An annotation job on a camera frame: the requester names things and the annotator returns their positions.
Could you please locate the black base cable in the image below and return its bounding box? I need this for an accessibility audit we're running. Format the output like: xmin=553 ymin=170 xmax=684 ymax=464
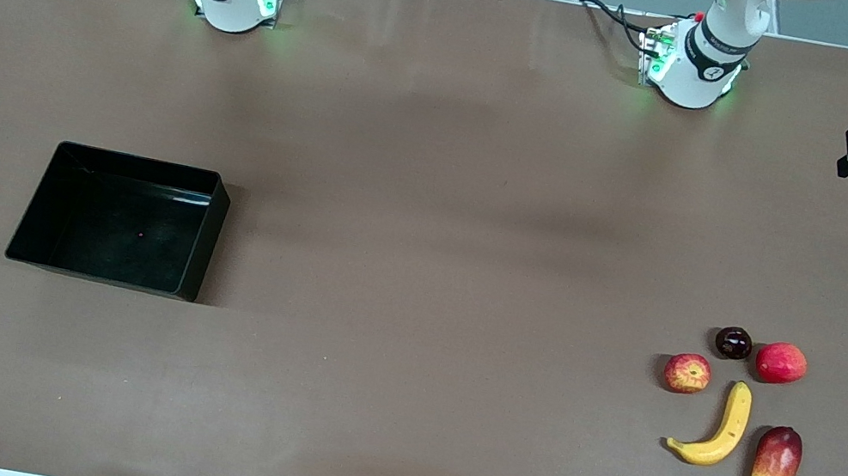
xmin=570 ymin=0 xmax=674 ymax=59

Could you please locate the brown table cover mat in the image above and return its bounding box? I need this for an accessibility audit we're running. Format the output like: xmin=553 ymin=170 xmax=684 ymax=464
xmin=0 ymin=0 xmax=848 ymax=476

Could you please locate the red yellow striped apple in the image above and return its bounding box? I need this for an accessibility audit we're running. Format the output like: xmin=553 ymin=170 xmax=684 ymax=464
xmin=661 ymin=349 xmax=715 ymax=399

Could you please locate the black plastic box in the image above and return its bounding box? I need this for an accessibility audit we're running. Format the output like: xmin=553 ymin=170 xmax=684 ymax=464
xmin=3 ymin=134 xmax=237 ymax=307

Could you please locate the red yellow mango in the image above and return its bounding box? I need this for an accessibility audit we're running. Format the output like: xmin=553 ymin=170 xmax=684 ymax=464
xmin=750 ymin=422 xmax=807 ymax=476

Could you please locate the dark purple plum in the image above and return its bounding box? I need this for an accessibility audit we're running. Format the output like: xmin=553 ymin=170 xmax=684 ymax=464
xmin=712 ymin=323 xmax=756 ymax=363

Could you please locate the yellow banana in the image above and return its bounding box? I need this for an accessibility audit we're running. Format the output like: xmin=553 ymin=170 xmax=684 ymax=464
xmin=662 ymin=369 xmax=757 ymax=474

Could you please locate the red round peach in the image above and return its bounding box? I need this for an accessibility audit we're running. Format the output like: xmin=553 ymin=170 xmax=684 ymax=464
xmin=752 ymin=338 xmax=812 ymax=390

